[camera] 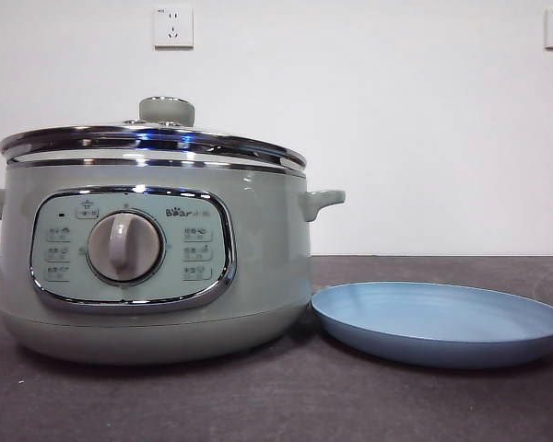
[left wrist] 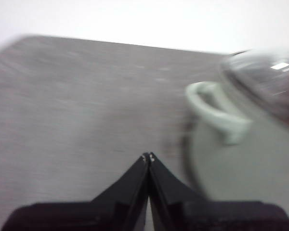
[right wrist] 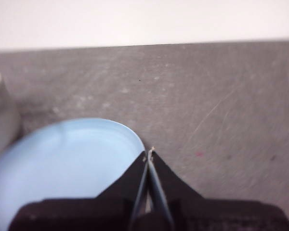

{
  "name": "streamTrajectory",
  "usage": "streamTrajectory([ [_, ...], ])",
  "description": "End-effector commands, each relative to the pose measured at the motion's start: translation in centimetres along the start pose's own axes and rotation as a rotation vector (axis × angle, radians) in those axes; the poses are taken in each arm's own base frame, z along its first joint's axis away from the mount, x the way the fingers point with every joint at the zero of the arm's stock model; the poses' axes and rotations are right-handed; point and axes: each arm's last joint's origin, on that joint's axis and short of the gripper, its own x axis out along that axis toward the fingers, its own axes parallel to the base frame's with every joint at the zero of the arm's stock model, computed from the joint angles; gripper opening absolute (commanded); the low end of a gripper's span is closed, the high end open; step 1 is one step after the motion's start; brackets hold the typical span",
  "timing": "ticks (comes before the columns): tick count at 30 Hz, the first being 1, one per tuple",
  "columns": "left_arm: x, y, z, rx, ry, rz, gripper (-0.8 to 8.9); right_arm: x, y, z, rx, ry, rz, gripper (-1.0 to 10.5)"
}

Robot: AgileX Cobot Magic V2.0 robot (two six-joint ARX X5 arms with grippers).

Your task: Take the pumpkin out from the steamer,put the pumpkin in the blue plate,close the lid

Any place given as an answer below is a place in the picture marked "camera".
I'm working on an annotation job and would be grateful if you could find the glass lid with green knob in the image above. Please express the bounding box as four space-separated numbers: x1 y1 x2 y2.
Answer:
0 95 308 169

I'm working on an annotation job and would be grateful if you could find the pale green electric steamer pot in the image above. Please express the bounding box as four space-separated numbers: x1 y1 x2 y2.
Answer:
0 156 347 367

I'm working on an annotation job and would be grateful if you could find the blue plate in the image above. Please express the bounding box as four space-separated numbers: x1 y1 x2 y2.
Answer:
310 281 553 369

